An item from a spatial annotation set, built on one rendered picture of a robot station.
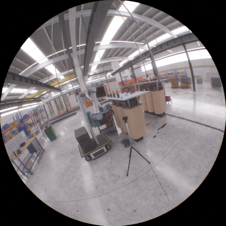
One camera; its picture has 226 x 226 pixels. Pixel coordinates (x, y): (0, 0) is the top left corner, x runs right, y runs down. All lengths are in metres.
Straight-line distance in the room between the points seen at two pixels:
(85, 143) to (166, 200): 2.11
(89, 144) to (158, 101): 2.82
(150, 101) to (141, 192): 3.21
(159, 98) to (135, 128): 1.75
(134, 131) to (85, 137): 1.24
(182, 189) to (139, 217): 0.81
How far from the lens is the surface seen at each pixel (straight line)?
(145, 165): 1.92
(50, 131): 5.30
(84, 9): 9.75
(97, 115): 1.74
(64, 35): 7.28
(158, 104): 3.36
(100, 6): 3.69
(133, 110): 1.87
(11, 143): 4.54
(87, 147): 2.18
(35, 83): 9.99
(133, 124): 2.01
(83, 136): 2.01
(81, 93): 2.40
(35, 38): 11.74
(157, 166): 1.91
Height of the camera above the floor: 1.63
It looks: 17 degrees down
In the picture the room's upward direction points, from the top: 17 degrees counter-clockwise
